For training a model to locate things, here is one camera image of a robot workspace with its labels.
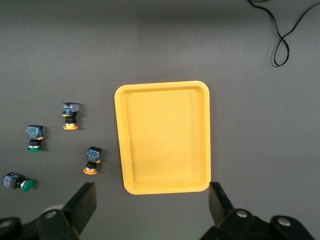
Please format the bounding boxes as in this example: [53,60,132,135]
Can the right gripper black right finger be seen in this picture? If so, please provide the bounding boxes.
[199,181,316,240]

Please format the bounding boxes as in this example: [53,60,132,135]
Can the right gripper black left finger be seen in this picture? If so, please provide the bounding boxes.
[0,181,98,240]

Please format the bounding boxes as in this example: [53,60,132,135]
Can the thin black loose cable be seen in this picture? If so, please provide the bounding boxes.
[246,0,320,67]

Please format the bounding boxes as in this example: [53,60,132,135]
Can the yellow push button switch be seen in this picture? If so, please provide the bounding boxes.
[83,146,103,175]
[61,101,80,131]

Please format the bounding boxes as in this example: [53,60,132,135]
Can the yellow plastic tray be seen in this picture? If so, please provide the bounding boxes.
[114,80,213,195]

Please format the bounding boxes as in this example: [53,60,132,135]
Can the green push button switch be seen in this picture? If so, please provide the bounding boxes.
[25,124,46,153]
[1,171,35,193]

